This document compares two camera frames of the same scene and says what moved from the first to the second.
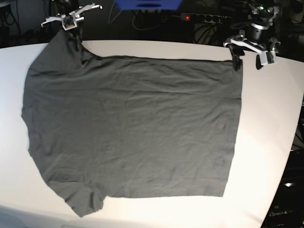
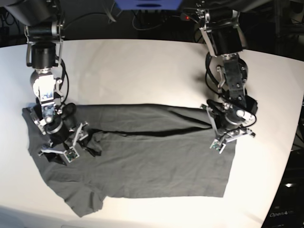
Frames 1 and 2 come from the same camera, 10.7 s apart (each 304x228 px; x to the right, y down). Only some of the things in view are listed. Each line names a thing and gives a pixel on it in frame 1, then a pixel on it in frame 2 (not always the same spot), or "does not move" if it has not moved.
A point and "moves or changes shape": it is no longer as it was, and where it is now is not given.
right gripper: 69,22 → 54,154
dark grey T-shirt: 130,127 moves or changes shape
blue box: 149,4 does not move
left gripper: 234,43 → 235,134
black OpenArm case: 287,209 does not move
